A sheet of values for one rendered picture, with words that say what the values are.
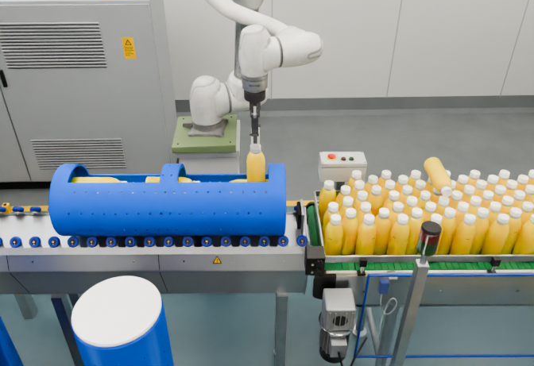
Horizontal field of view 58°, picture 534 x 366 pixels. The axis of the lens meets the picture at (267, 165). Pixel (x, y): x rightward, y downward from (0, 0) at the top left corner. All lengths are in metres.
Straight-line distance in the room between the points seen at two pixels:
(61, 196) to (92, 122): 1.79
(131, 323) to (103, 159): 2.33
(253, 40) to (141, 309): 0.92
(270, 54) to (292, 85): 3.21
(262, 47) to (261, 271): 0.90
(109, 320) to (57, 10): 2.23
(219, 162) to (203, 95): 0.35
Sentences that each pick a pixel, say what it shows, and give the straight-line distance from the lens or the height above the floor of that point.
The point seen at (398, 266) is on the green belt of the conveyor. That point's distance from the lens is 1.99.
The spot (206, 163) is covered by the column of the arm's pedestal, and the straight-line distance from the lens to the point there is 2.47.
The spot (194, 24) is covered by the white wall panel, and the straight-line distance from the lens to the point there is 4.58.
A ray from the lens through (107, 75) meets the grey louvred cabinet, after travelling 3.48.
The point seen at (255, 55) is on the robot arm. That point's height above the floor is 1.71.
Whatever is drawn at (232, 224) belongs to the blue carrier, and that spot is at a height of 1.08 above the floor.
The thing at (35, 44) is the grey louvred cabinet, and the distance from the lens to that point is 3.53.
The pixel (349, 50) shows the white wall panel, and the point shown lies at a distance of 4.73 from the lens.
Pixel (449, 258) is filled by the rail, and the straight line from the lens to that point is 1.98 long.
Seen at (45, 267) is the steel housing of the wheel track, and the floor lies 0.86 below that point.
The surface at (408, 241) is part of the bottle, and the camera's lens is 1.99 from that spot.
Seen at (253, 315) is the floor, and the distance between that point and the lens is 2.92.
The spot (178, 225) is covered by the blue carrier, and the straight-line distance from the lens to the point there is 1.85.
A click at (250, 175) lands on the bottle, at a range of 1.82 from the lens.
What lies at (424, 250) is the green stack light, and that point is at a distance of 1.66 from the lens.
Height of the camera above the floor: 2.28
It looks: 34 degrees down
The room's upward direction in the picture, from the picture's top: straight up
